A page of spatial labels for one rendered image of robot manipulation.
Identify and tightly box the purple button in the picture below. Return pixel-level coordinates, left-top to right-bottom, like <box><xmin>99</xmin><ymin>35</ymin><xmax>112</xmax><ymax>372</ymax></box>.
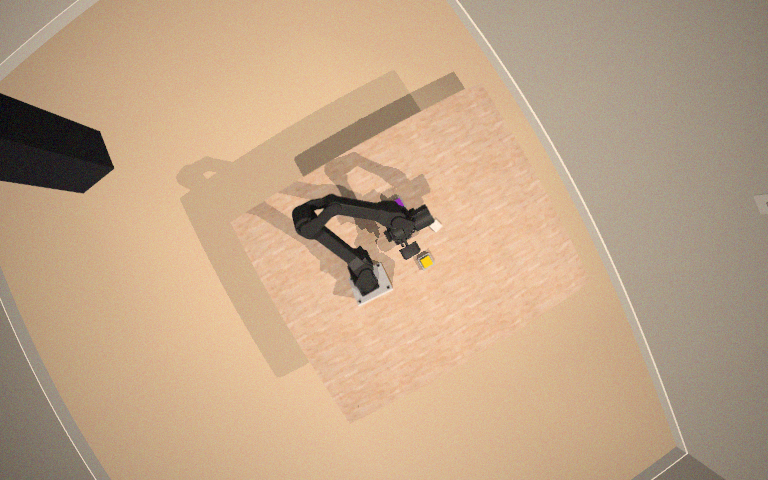
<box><xmin>391</xmin><ymin>195</ymin><xmax>407</xmax><ymax>208</ymax></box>

